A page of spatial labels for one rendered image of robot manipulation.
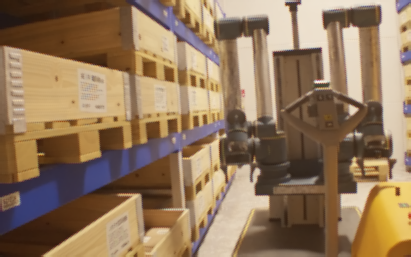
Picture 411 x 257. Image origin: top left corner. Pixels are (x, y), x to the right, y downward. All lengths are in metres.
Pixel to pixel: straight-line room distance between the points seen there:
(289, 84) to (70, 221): 1.87
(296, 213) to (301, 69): 1.15
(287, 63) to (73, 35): 1.64
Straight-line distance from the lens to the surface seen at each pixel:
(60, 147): 1.24
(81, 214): 1.79
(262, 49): 2.26
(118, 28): 1.78
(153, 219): 2.64
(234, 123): 1.89
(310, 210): 2.91
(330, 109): 1.69
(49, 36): 1.97
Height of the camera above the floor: 1.33
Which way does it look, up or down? 3 degrees down
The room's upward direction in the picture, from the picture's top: 4 degrees counter-clockwise
